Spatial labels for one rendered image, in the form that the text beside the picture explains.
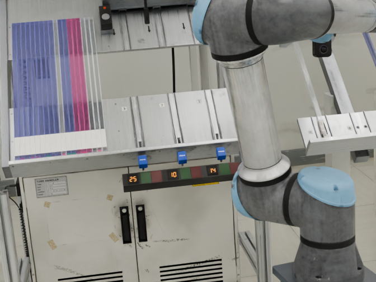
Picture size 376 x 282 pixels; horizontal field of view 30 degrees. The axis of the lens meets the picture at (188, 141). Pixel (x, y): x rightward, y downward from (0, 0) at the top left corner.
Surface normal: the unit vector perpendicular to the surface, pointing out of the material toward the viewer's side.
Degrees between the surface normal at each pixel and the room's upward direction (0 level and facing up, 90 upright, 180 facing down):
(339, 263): 73
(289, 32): 120
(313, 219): 90
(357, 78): 90
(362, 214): 0
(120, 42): 43
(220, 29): 106
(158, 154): 133
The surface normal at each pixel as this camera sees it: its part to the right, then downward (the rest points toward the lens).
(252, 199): -0.61, 0.48
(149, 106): 0.04, -0.54
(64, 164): 0.15, 0.83
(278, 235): -0.07, -0.96
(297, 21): 0.27, 0.38
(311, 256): -0.62, -0.07
